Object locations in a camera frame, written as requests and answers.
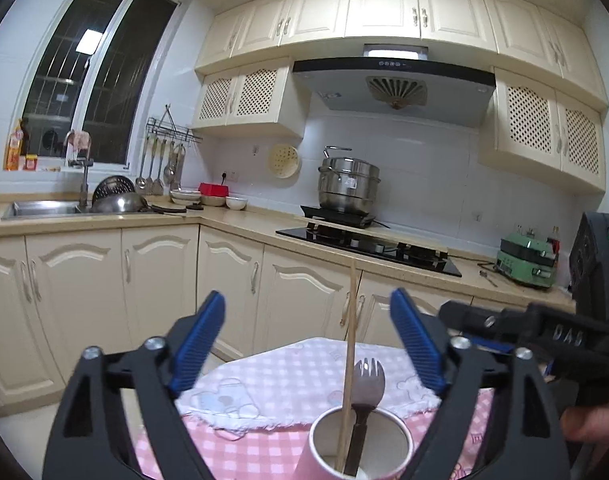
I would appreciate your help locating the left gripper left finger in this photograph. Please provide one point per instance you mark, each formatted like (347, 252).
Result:
(90, 437)

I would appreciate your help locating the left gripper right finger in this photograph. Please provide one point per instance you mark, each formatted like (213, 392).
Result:
(522, 439)

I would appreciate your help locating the pink utensil cup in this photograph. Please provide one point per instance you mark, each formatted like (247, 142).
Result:
(379, 448)

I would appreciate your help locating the black handled metal spork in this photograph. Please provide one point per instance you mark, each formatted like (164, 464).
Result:
(367, 391)

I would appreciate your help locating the wooden chopstick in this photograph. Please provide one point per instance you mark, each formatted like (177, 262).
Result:
(343, 438)

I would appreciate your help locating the steel kitchen sink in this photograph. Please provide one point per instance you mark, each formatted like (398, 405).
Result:
(29, 209)

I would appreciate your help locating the person's right hand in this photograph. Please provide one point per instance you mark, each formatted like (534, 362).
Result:
(586, 424)

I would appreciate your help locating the green electric cooker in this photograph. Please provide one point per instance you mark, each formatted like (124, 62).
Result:
(527, 261)

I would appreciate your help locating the lower cream cabinets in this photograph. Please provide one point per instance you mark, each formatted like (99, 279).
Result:
(65, 286)

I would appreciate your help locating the cream cabinets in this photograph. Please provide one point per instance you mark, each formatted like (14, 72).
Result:
(525, 78)
(65, 286)

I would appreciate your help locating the pink checkered tablecloth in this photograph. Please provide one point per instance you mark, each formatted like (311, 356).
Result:
(275, 454)

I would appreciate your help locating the white fringed checkered cloth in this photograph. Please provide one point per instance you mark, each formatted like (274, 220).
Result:
(292, 385)

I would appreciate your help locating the black gas stove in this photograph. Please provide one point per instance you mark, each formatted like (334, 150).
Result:
(409, 254)

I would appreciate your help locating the steel wok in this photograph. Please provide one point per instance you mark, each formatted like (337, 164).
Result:
(130, 203)

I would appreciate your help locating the stacked white plates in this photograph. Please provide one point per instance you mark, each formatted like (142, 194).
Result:
(185, 197)

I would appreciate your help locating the upper cream cabinets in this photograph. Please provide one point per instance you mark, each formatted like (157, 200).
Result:
(525, 78)

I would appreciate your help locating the white bowl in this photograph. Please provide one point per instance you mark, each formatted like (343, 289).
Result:
(236, 203)

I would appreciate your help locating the red box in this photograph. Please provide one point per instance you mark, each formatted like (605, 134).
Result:
(213, 190)

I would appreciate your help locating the black portable burner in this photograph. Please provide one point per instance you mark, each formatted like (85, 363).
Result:
(358, 221)

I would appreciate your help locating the chrome faucet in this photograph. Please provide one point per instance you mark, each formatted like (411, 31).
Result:
(84, 164)

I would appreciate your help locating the orange bottle on windowsill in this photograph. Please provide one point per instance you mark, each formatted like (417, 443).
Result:
(14, 147)

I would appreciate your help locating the steel steamer pot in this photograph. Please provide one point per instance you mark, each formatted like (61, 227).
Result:
(347, 184)

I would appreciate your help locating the round yellow strainer plate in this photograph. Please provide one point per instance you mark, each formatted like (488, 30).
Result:
(283, 160)

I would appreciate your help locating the grey range hood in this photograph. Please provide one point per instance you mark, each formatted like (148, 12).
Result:
(400, 87)

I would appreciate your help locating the window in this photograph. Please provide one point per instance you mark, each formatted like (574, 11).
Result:
(91, 77)

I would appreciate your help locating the wall utensil rack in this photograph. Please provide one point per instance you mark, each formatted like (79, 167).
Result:
(165, 149)

